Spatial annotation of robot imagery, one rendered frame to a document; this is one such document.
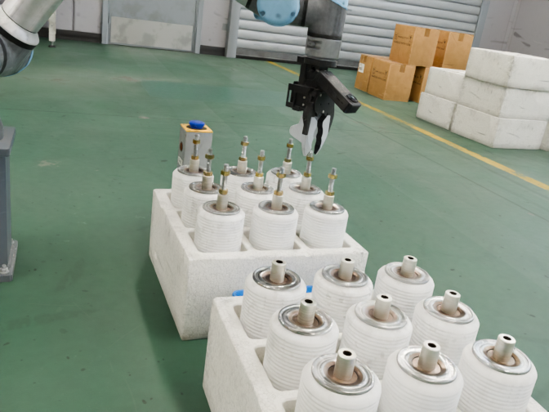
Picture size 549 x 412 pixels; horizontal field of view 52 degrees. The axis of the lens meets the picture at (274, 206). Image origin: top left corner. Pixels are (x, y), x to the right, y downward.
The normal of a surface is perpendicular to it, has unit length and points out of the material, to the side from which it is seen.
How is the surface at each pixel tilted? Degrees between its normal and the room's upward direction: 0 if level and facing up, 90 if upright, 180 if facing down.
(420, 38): 90
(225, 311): 0
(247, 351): 0
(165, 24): 90
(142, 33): 90
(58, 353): 0
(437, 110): 90
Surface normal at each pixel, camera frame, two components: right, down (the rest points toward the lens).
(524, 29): -0.93, -0.01
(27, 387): 0.14, -0.93
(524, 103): 0.34, 0.36
